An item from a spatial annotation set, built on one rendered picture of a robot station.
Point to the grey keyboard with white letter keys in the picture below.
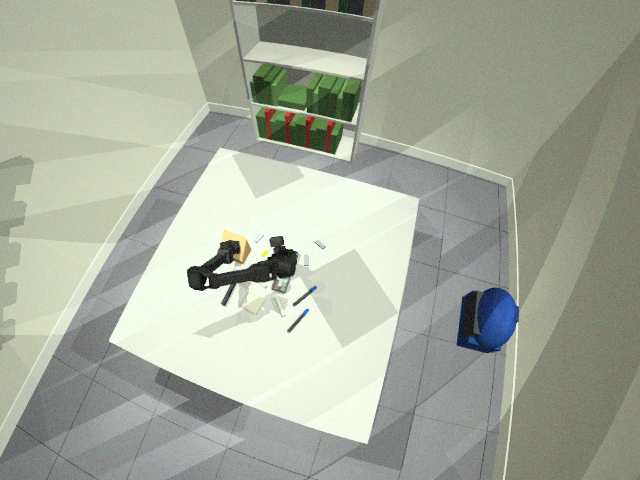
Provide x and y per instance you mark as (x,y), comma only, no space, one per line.
(281,284)

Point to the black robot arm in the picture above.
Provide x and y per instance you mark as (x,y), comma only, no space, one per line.
(259,272)

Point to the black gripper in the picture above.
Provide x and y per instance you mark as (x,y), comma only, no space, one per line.
(277,242)

